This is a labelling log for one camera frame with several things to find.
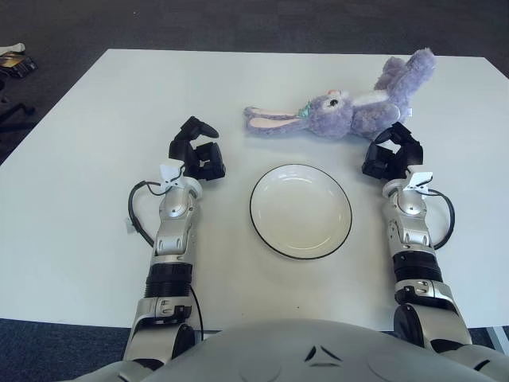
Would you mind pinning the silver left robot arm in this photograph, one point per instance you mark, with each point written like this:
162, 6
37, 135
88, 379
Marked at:
175, 235

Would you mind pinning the small white floor item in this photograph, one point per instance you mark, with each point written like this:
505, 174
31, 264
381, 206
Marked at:
14, 47

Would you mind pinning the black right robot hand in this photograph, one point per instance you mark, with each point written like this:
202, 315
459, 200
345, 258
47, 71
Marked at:
381, 161

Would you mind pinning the grey robot torso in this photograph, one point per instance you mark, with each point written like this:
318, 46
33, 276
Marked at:
278, 350

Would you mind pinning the black and gold package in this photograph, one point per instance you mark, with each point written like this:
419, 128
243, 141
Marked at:
16, 65

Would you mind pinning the white table leg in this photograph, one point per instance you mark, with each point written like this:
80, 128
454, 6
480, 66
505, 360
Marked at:
499, 338

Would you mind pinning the white plate with black rim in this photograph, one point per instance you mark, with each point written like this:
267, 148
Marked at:
300, 215

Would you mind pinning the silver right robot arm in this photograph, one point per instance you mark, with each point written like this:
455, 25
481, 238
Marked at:
409, 235

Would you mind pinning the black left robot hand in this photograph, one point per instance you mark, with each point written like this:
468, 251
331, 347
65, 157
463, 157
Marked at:
199, 161

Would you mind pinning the black office chair base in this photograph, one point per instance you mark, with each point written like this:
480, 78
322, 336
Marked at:
16, 109

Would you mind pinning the purple plush bunny doll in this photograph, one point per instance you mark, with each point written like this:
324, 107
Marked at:
330, 117

